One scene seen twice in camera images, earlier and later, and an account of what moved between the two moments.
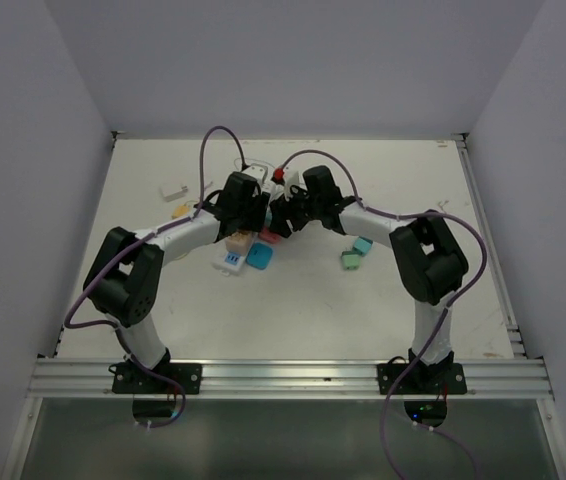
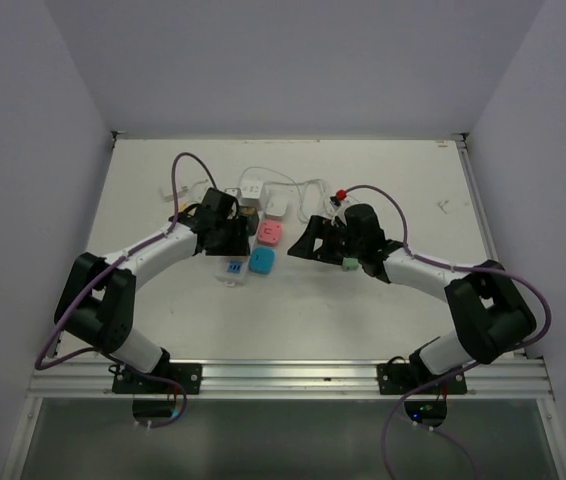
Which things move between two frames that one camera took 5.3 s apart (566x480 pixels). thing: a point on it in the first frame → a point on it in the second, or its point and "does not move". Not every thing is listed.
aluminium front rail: x=487 y=378 does not move
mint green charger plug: x=351 y=261 does not move
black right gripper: x=282 y=211 → x=320 y=228
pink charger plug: x=269 y=236 does not move
